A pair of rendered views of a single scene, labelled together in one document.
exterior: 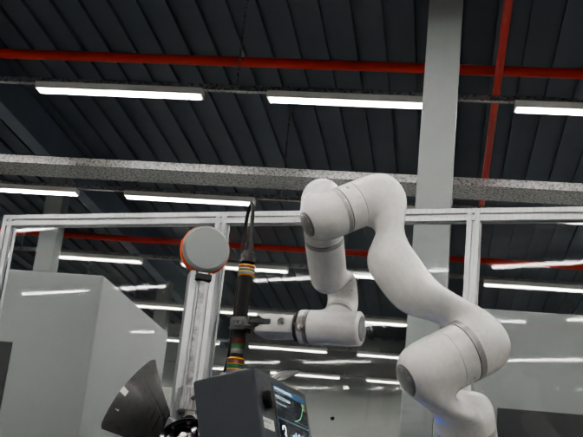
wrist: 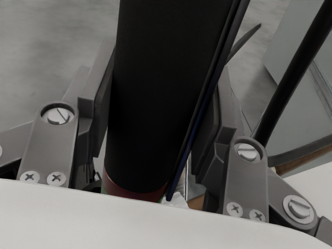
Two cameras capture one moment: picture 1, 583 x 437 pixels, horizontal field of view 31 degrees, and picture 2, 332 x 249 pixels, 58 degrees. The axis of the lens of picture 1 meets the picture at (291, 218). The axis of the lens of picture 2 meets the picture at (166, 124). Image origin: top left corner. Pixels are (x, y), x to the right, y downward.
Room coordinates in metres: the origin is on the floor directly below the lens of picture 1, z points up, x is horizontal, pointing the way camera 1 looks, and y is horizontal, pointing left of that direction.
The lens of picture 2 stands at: (2.59, 0.01, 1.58)
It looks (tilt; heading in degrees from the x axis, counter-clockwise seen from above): 43 degrees down; 62
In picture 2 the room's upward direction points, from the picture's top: 16 degrees clockwise
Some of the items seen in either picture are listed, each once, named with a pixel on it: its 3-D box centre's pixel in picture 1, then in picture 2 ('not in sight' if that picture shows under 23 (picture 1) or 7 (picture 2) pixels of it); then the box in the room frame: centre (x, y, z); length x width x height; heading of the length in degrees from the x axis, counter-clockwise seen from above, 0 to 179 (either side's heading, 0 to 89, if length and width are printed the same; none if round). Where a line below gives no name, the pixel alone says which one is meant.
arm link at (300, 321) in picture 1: (304, 326); not in sight; (2.57, -0.06, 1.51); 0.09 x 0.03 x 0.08; 159
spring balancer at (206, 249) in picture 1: (204, 250); not in sight; (3.33, 0.27, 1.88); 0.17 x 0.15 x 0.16; 69
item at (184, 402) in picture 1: (190, 400); not in sight; (3.24, 0.25, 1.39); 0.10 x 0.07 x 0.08; 14
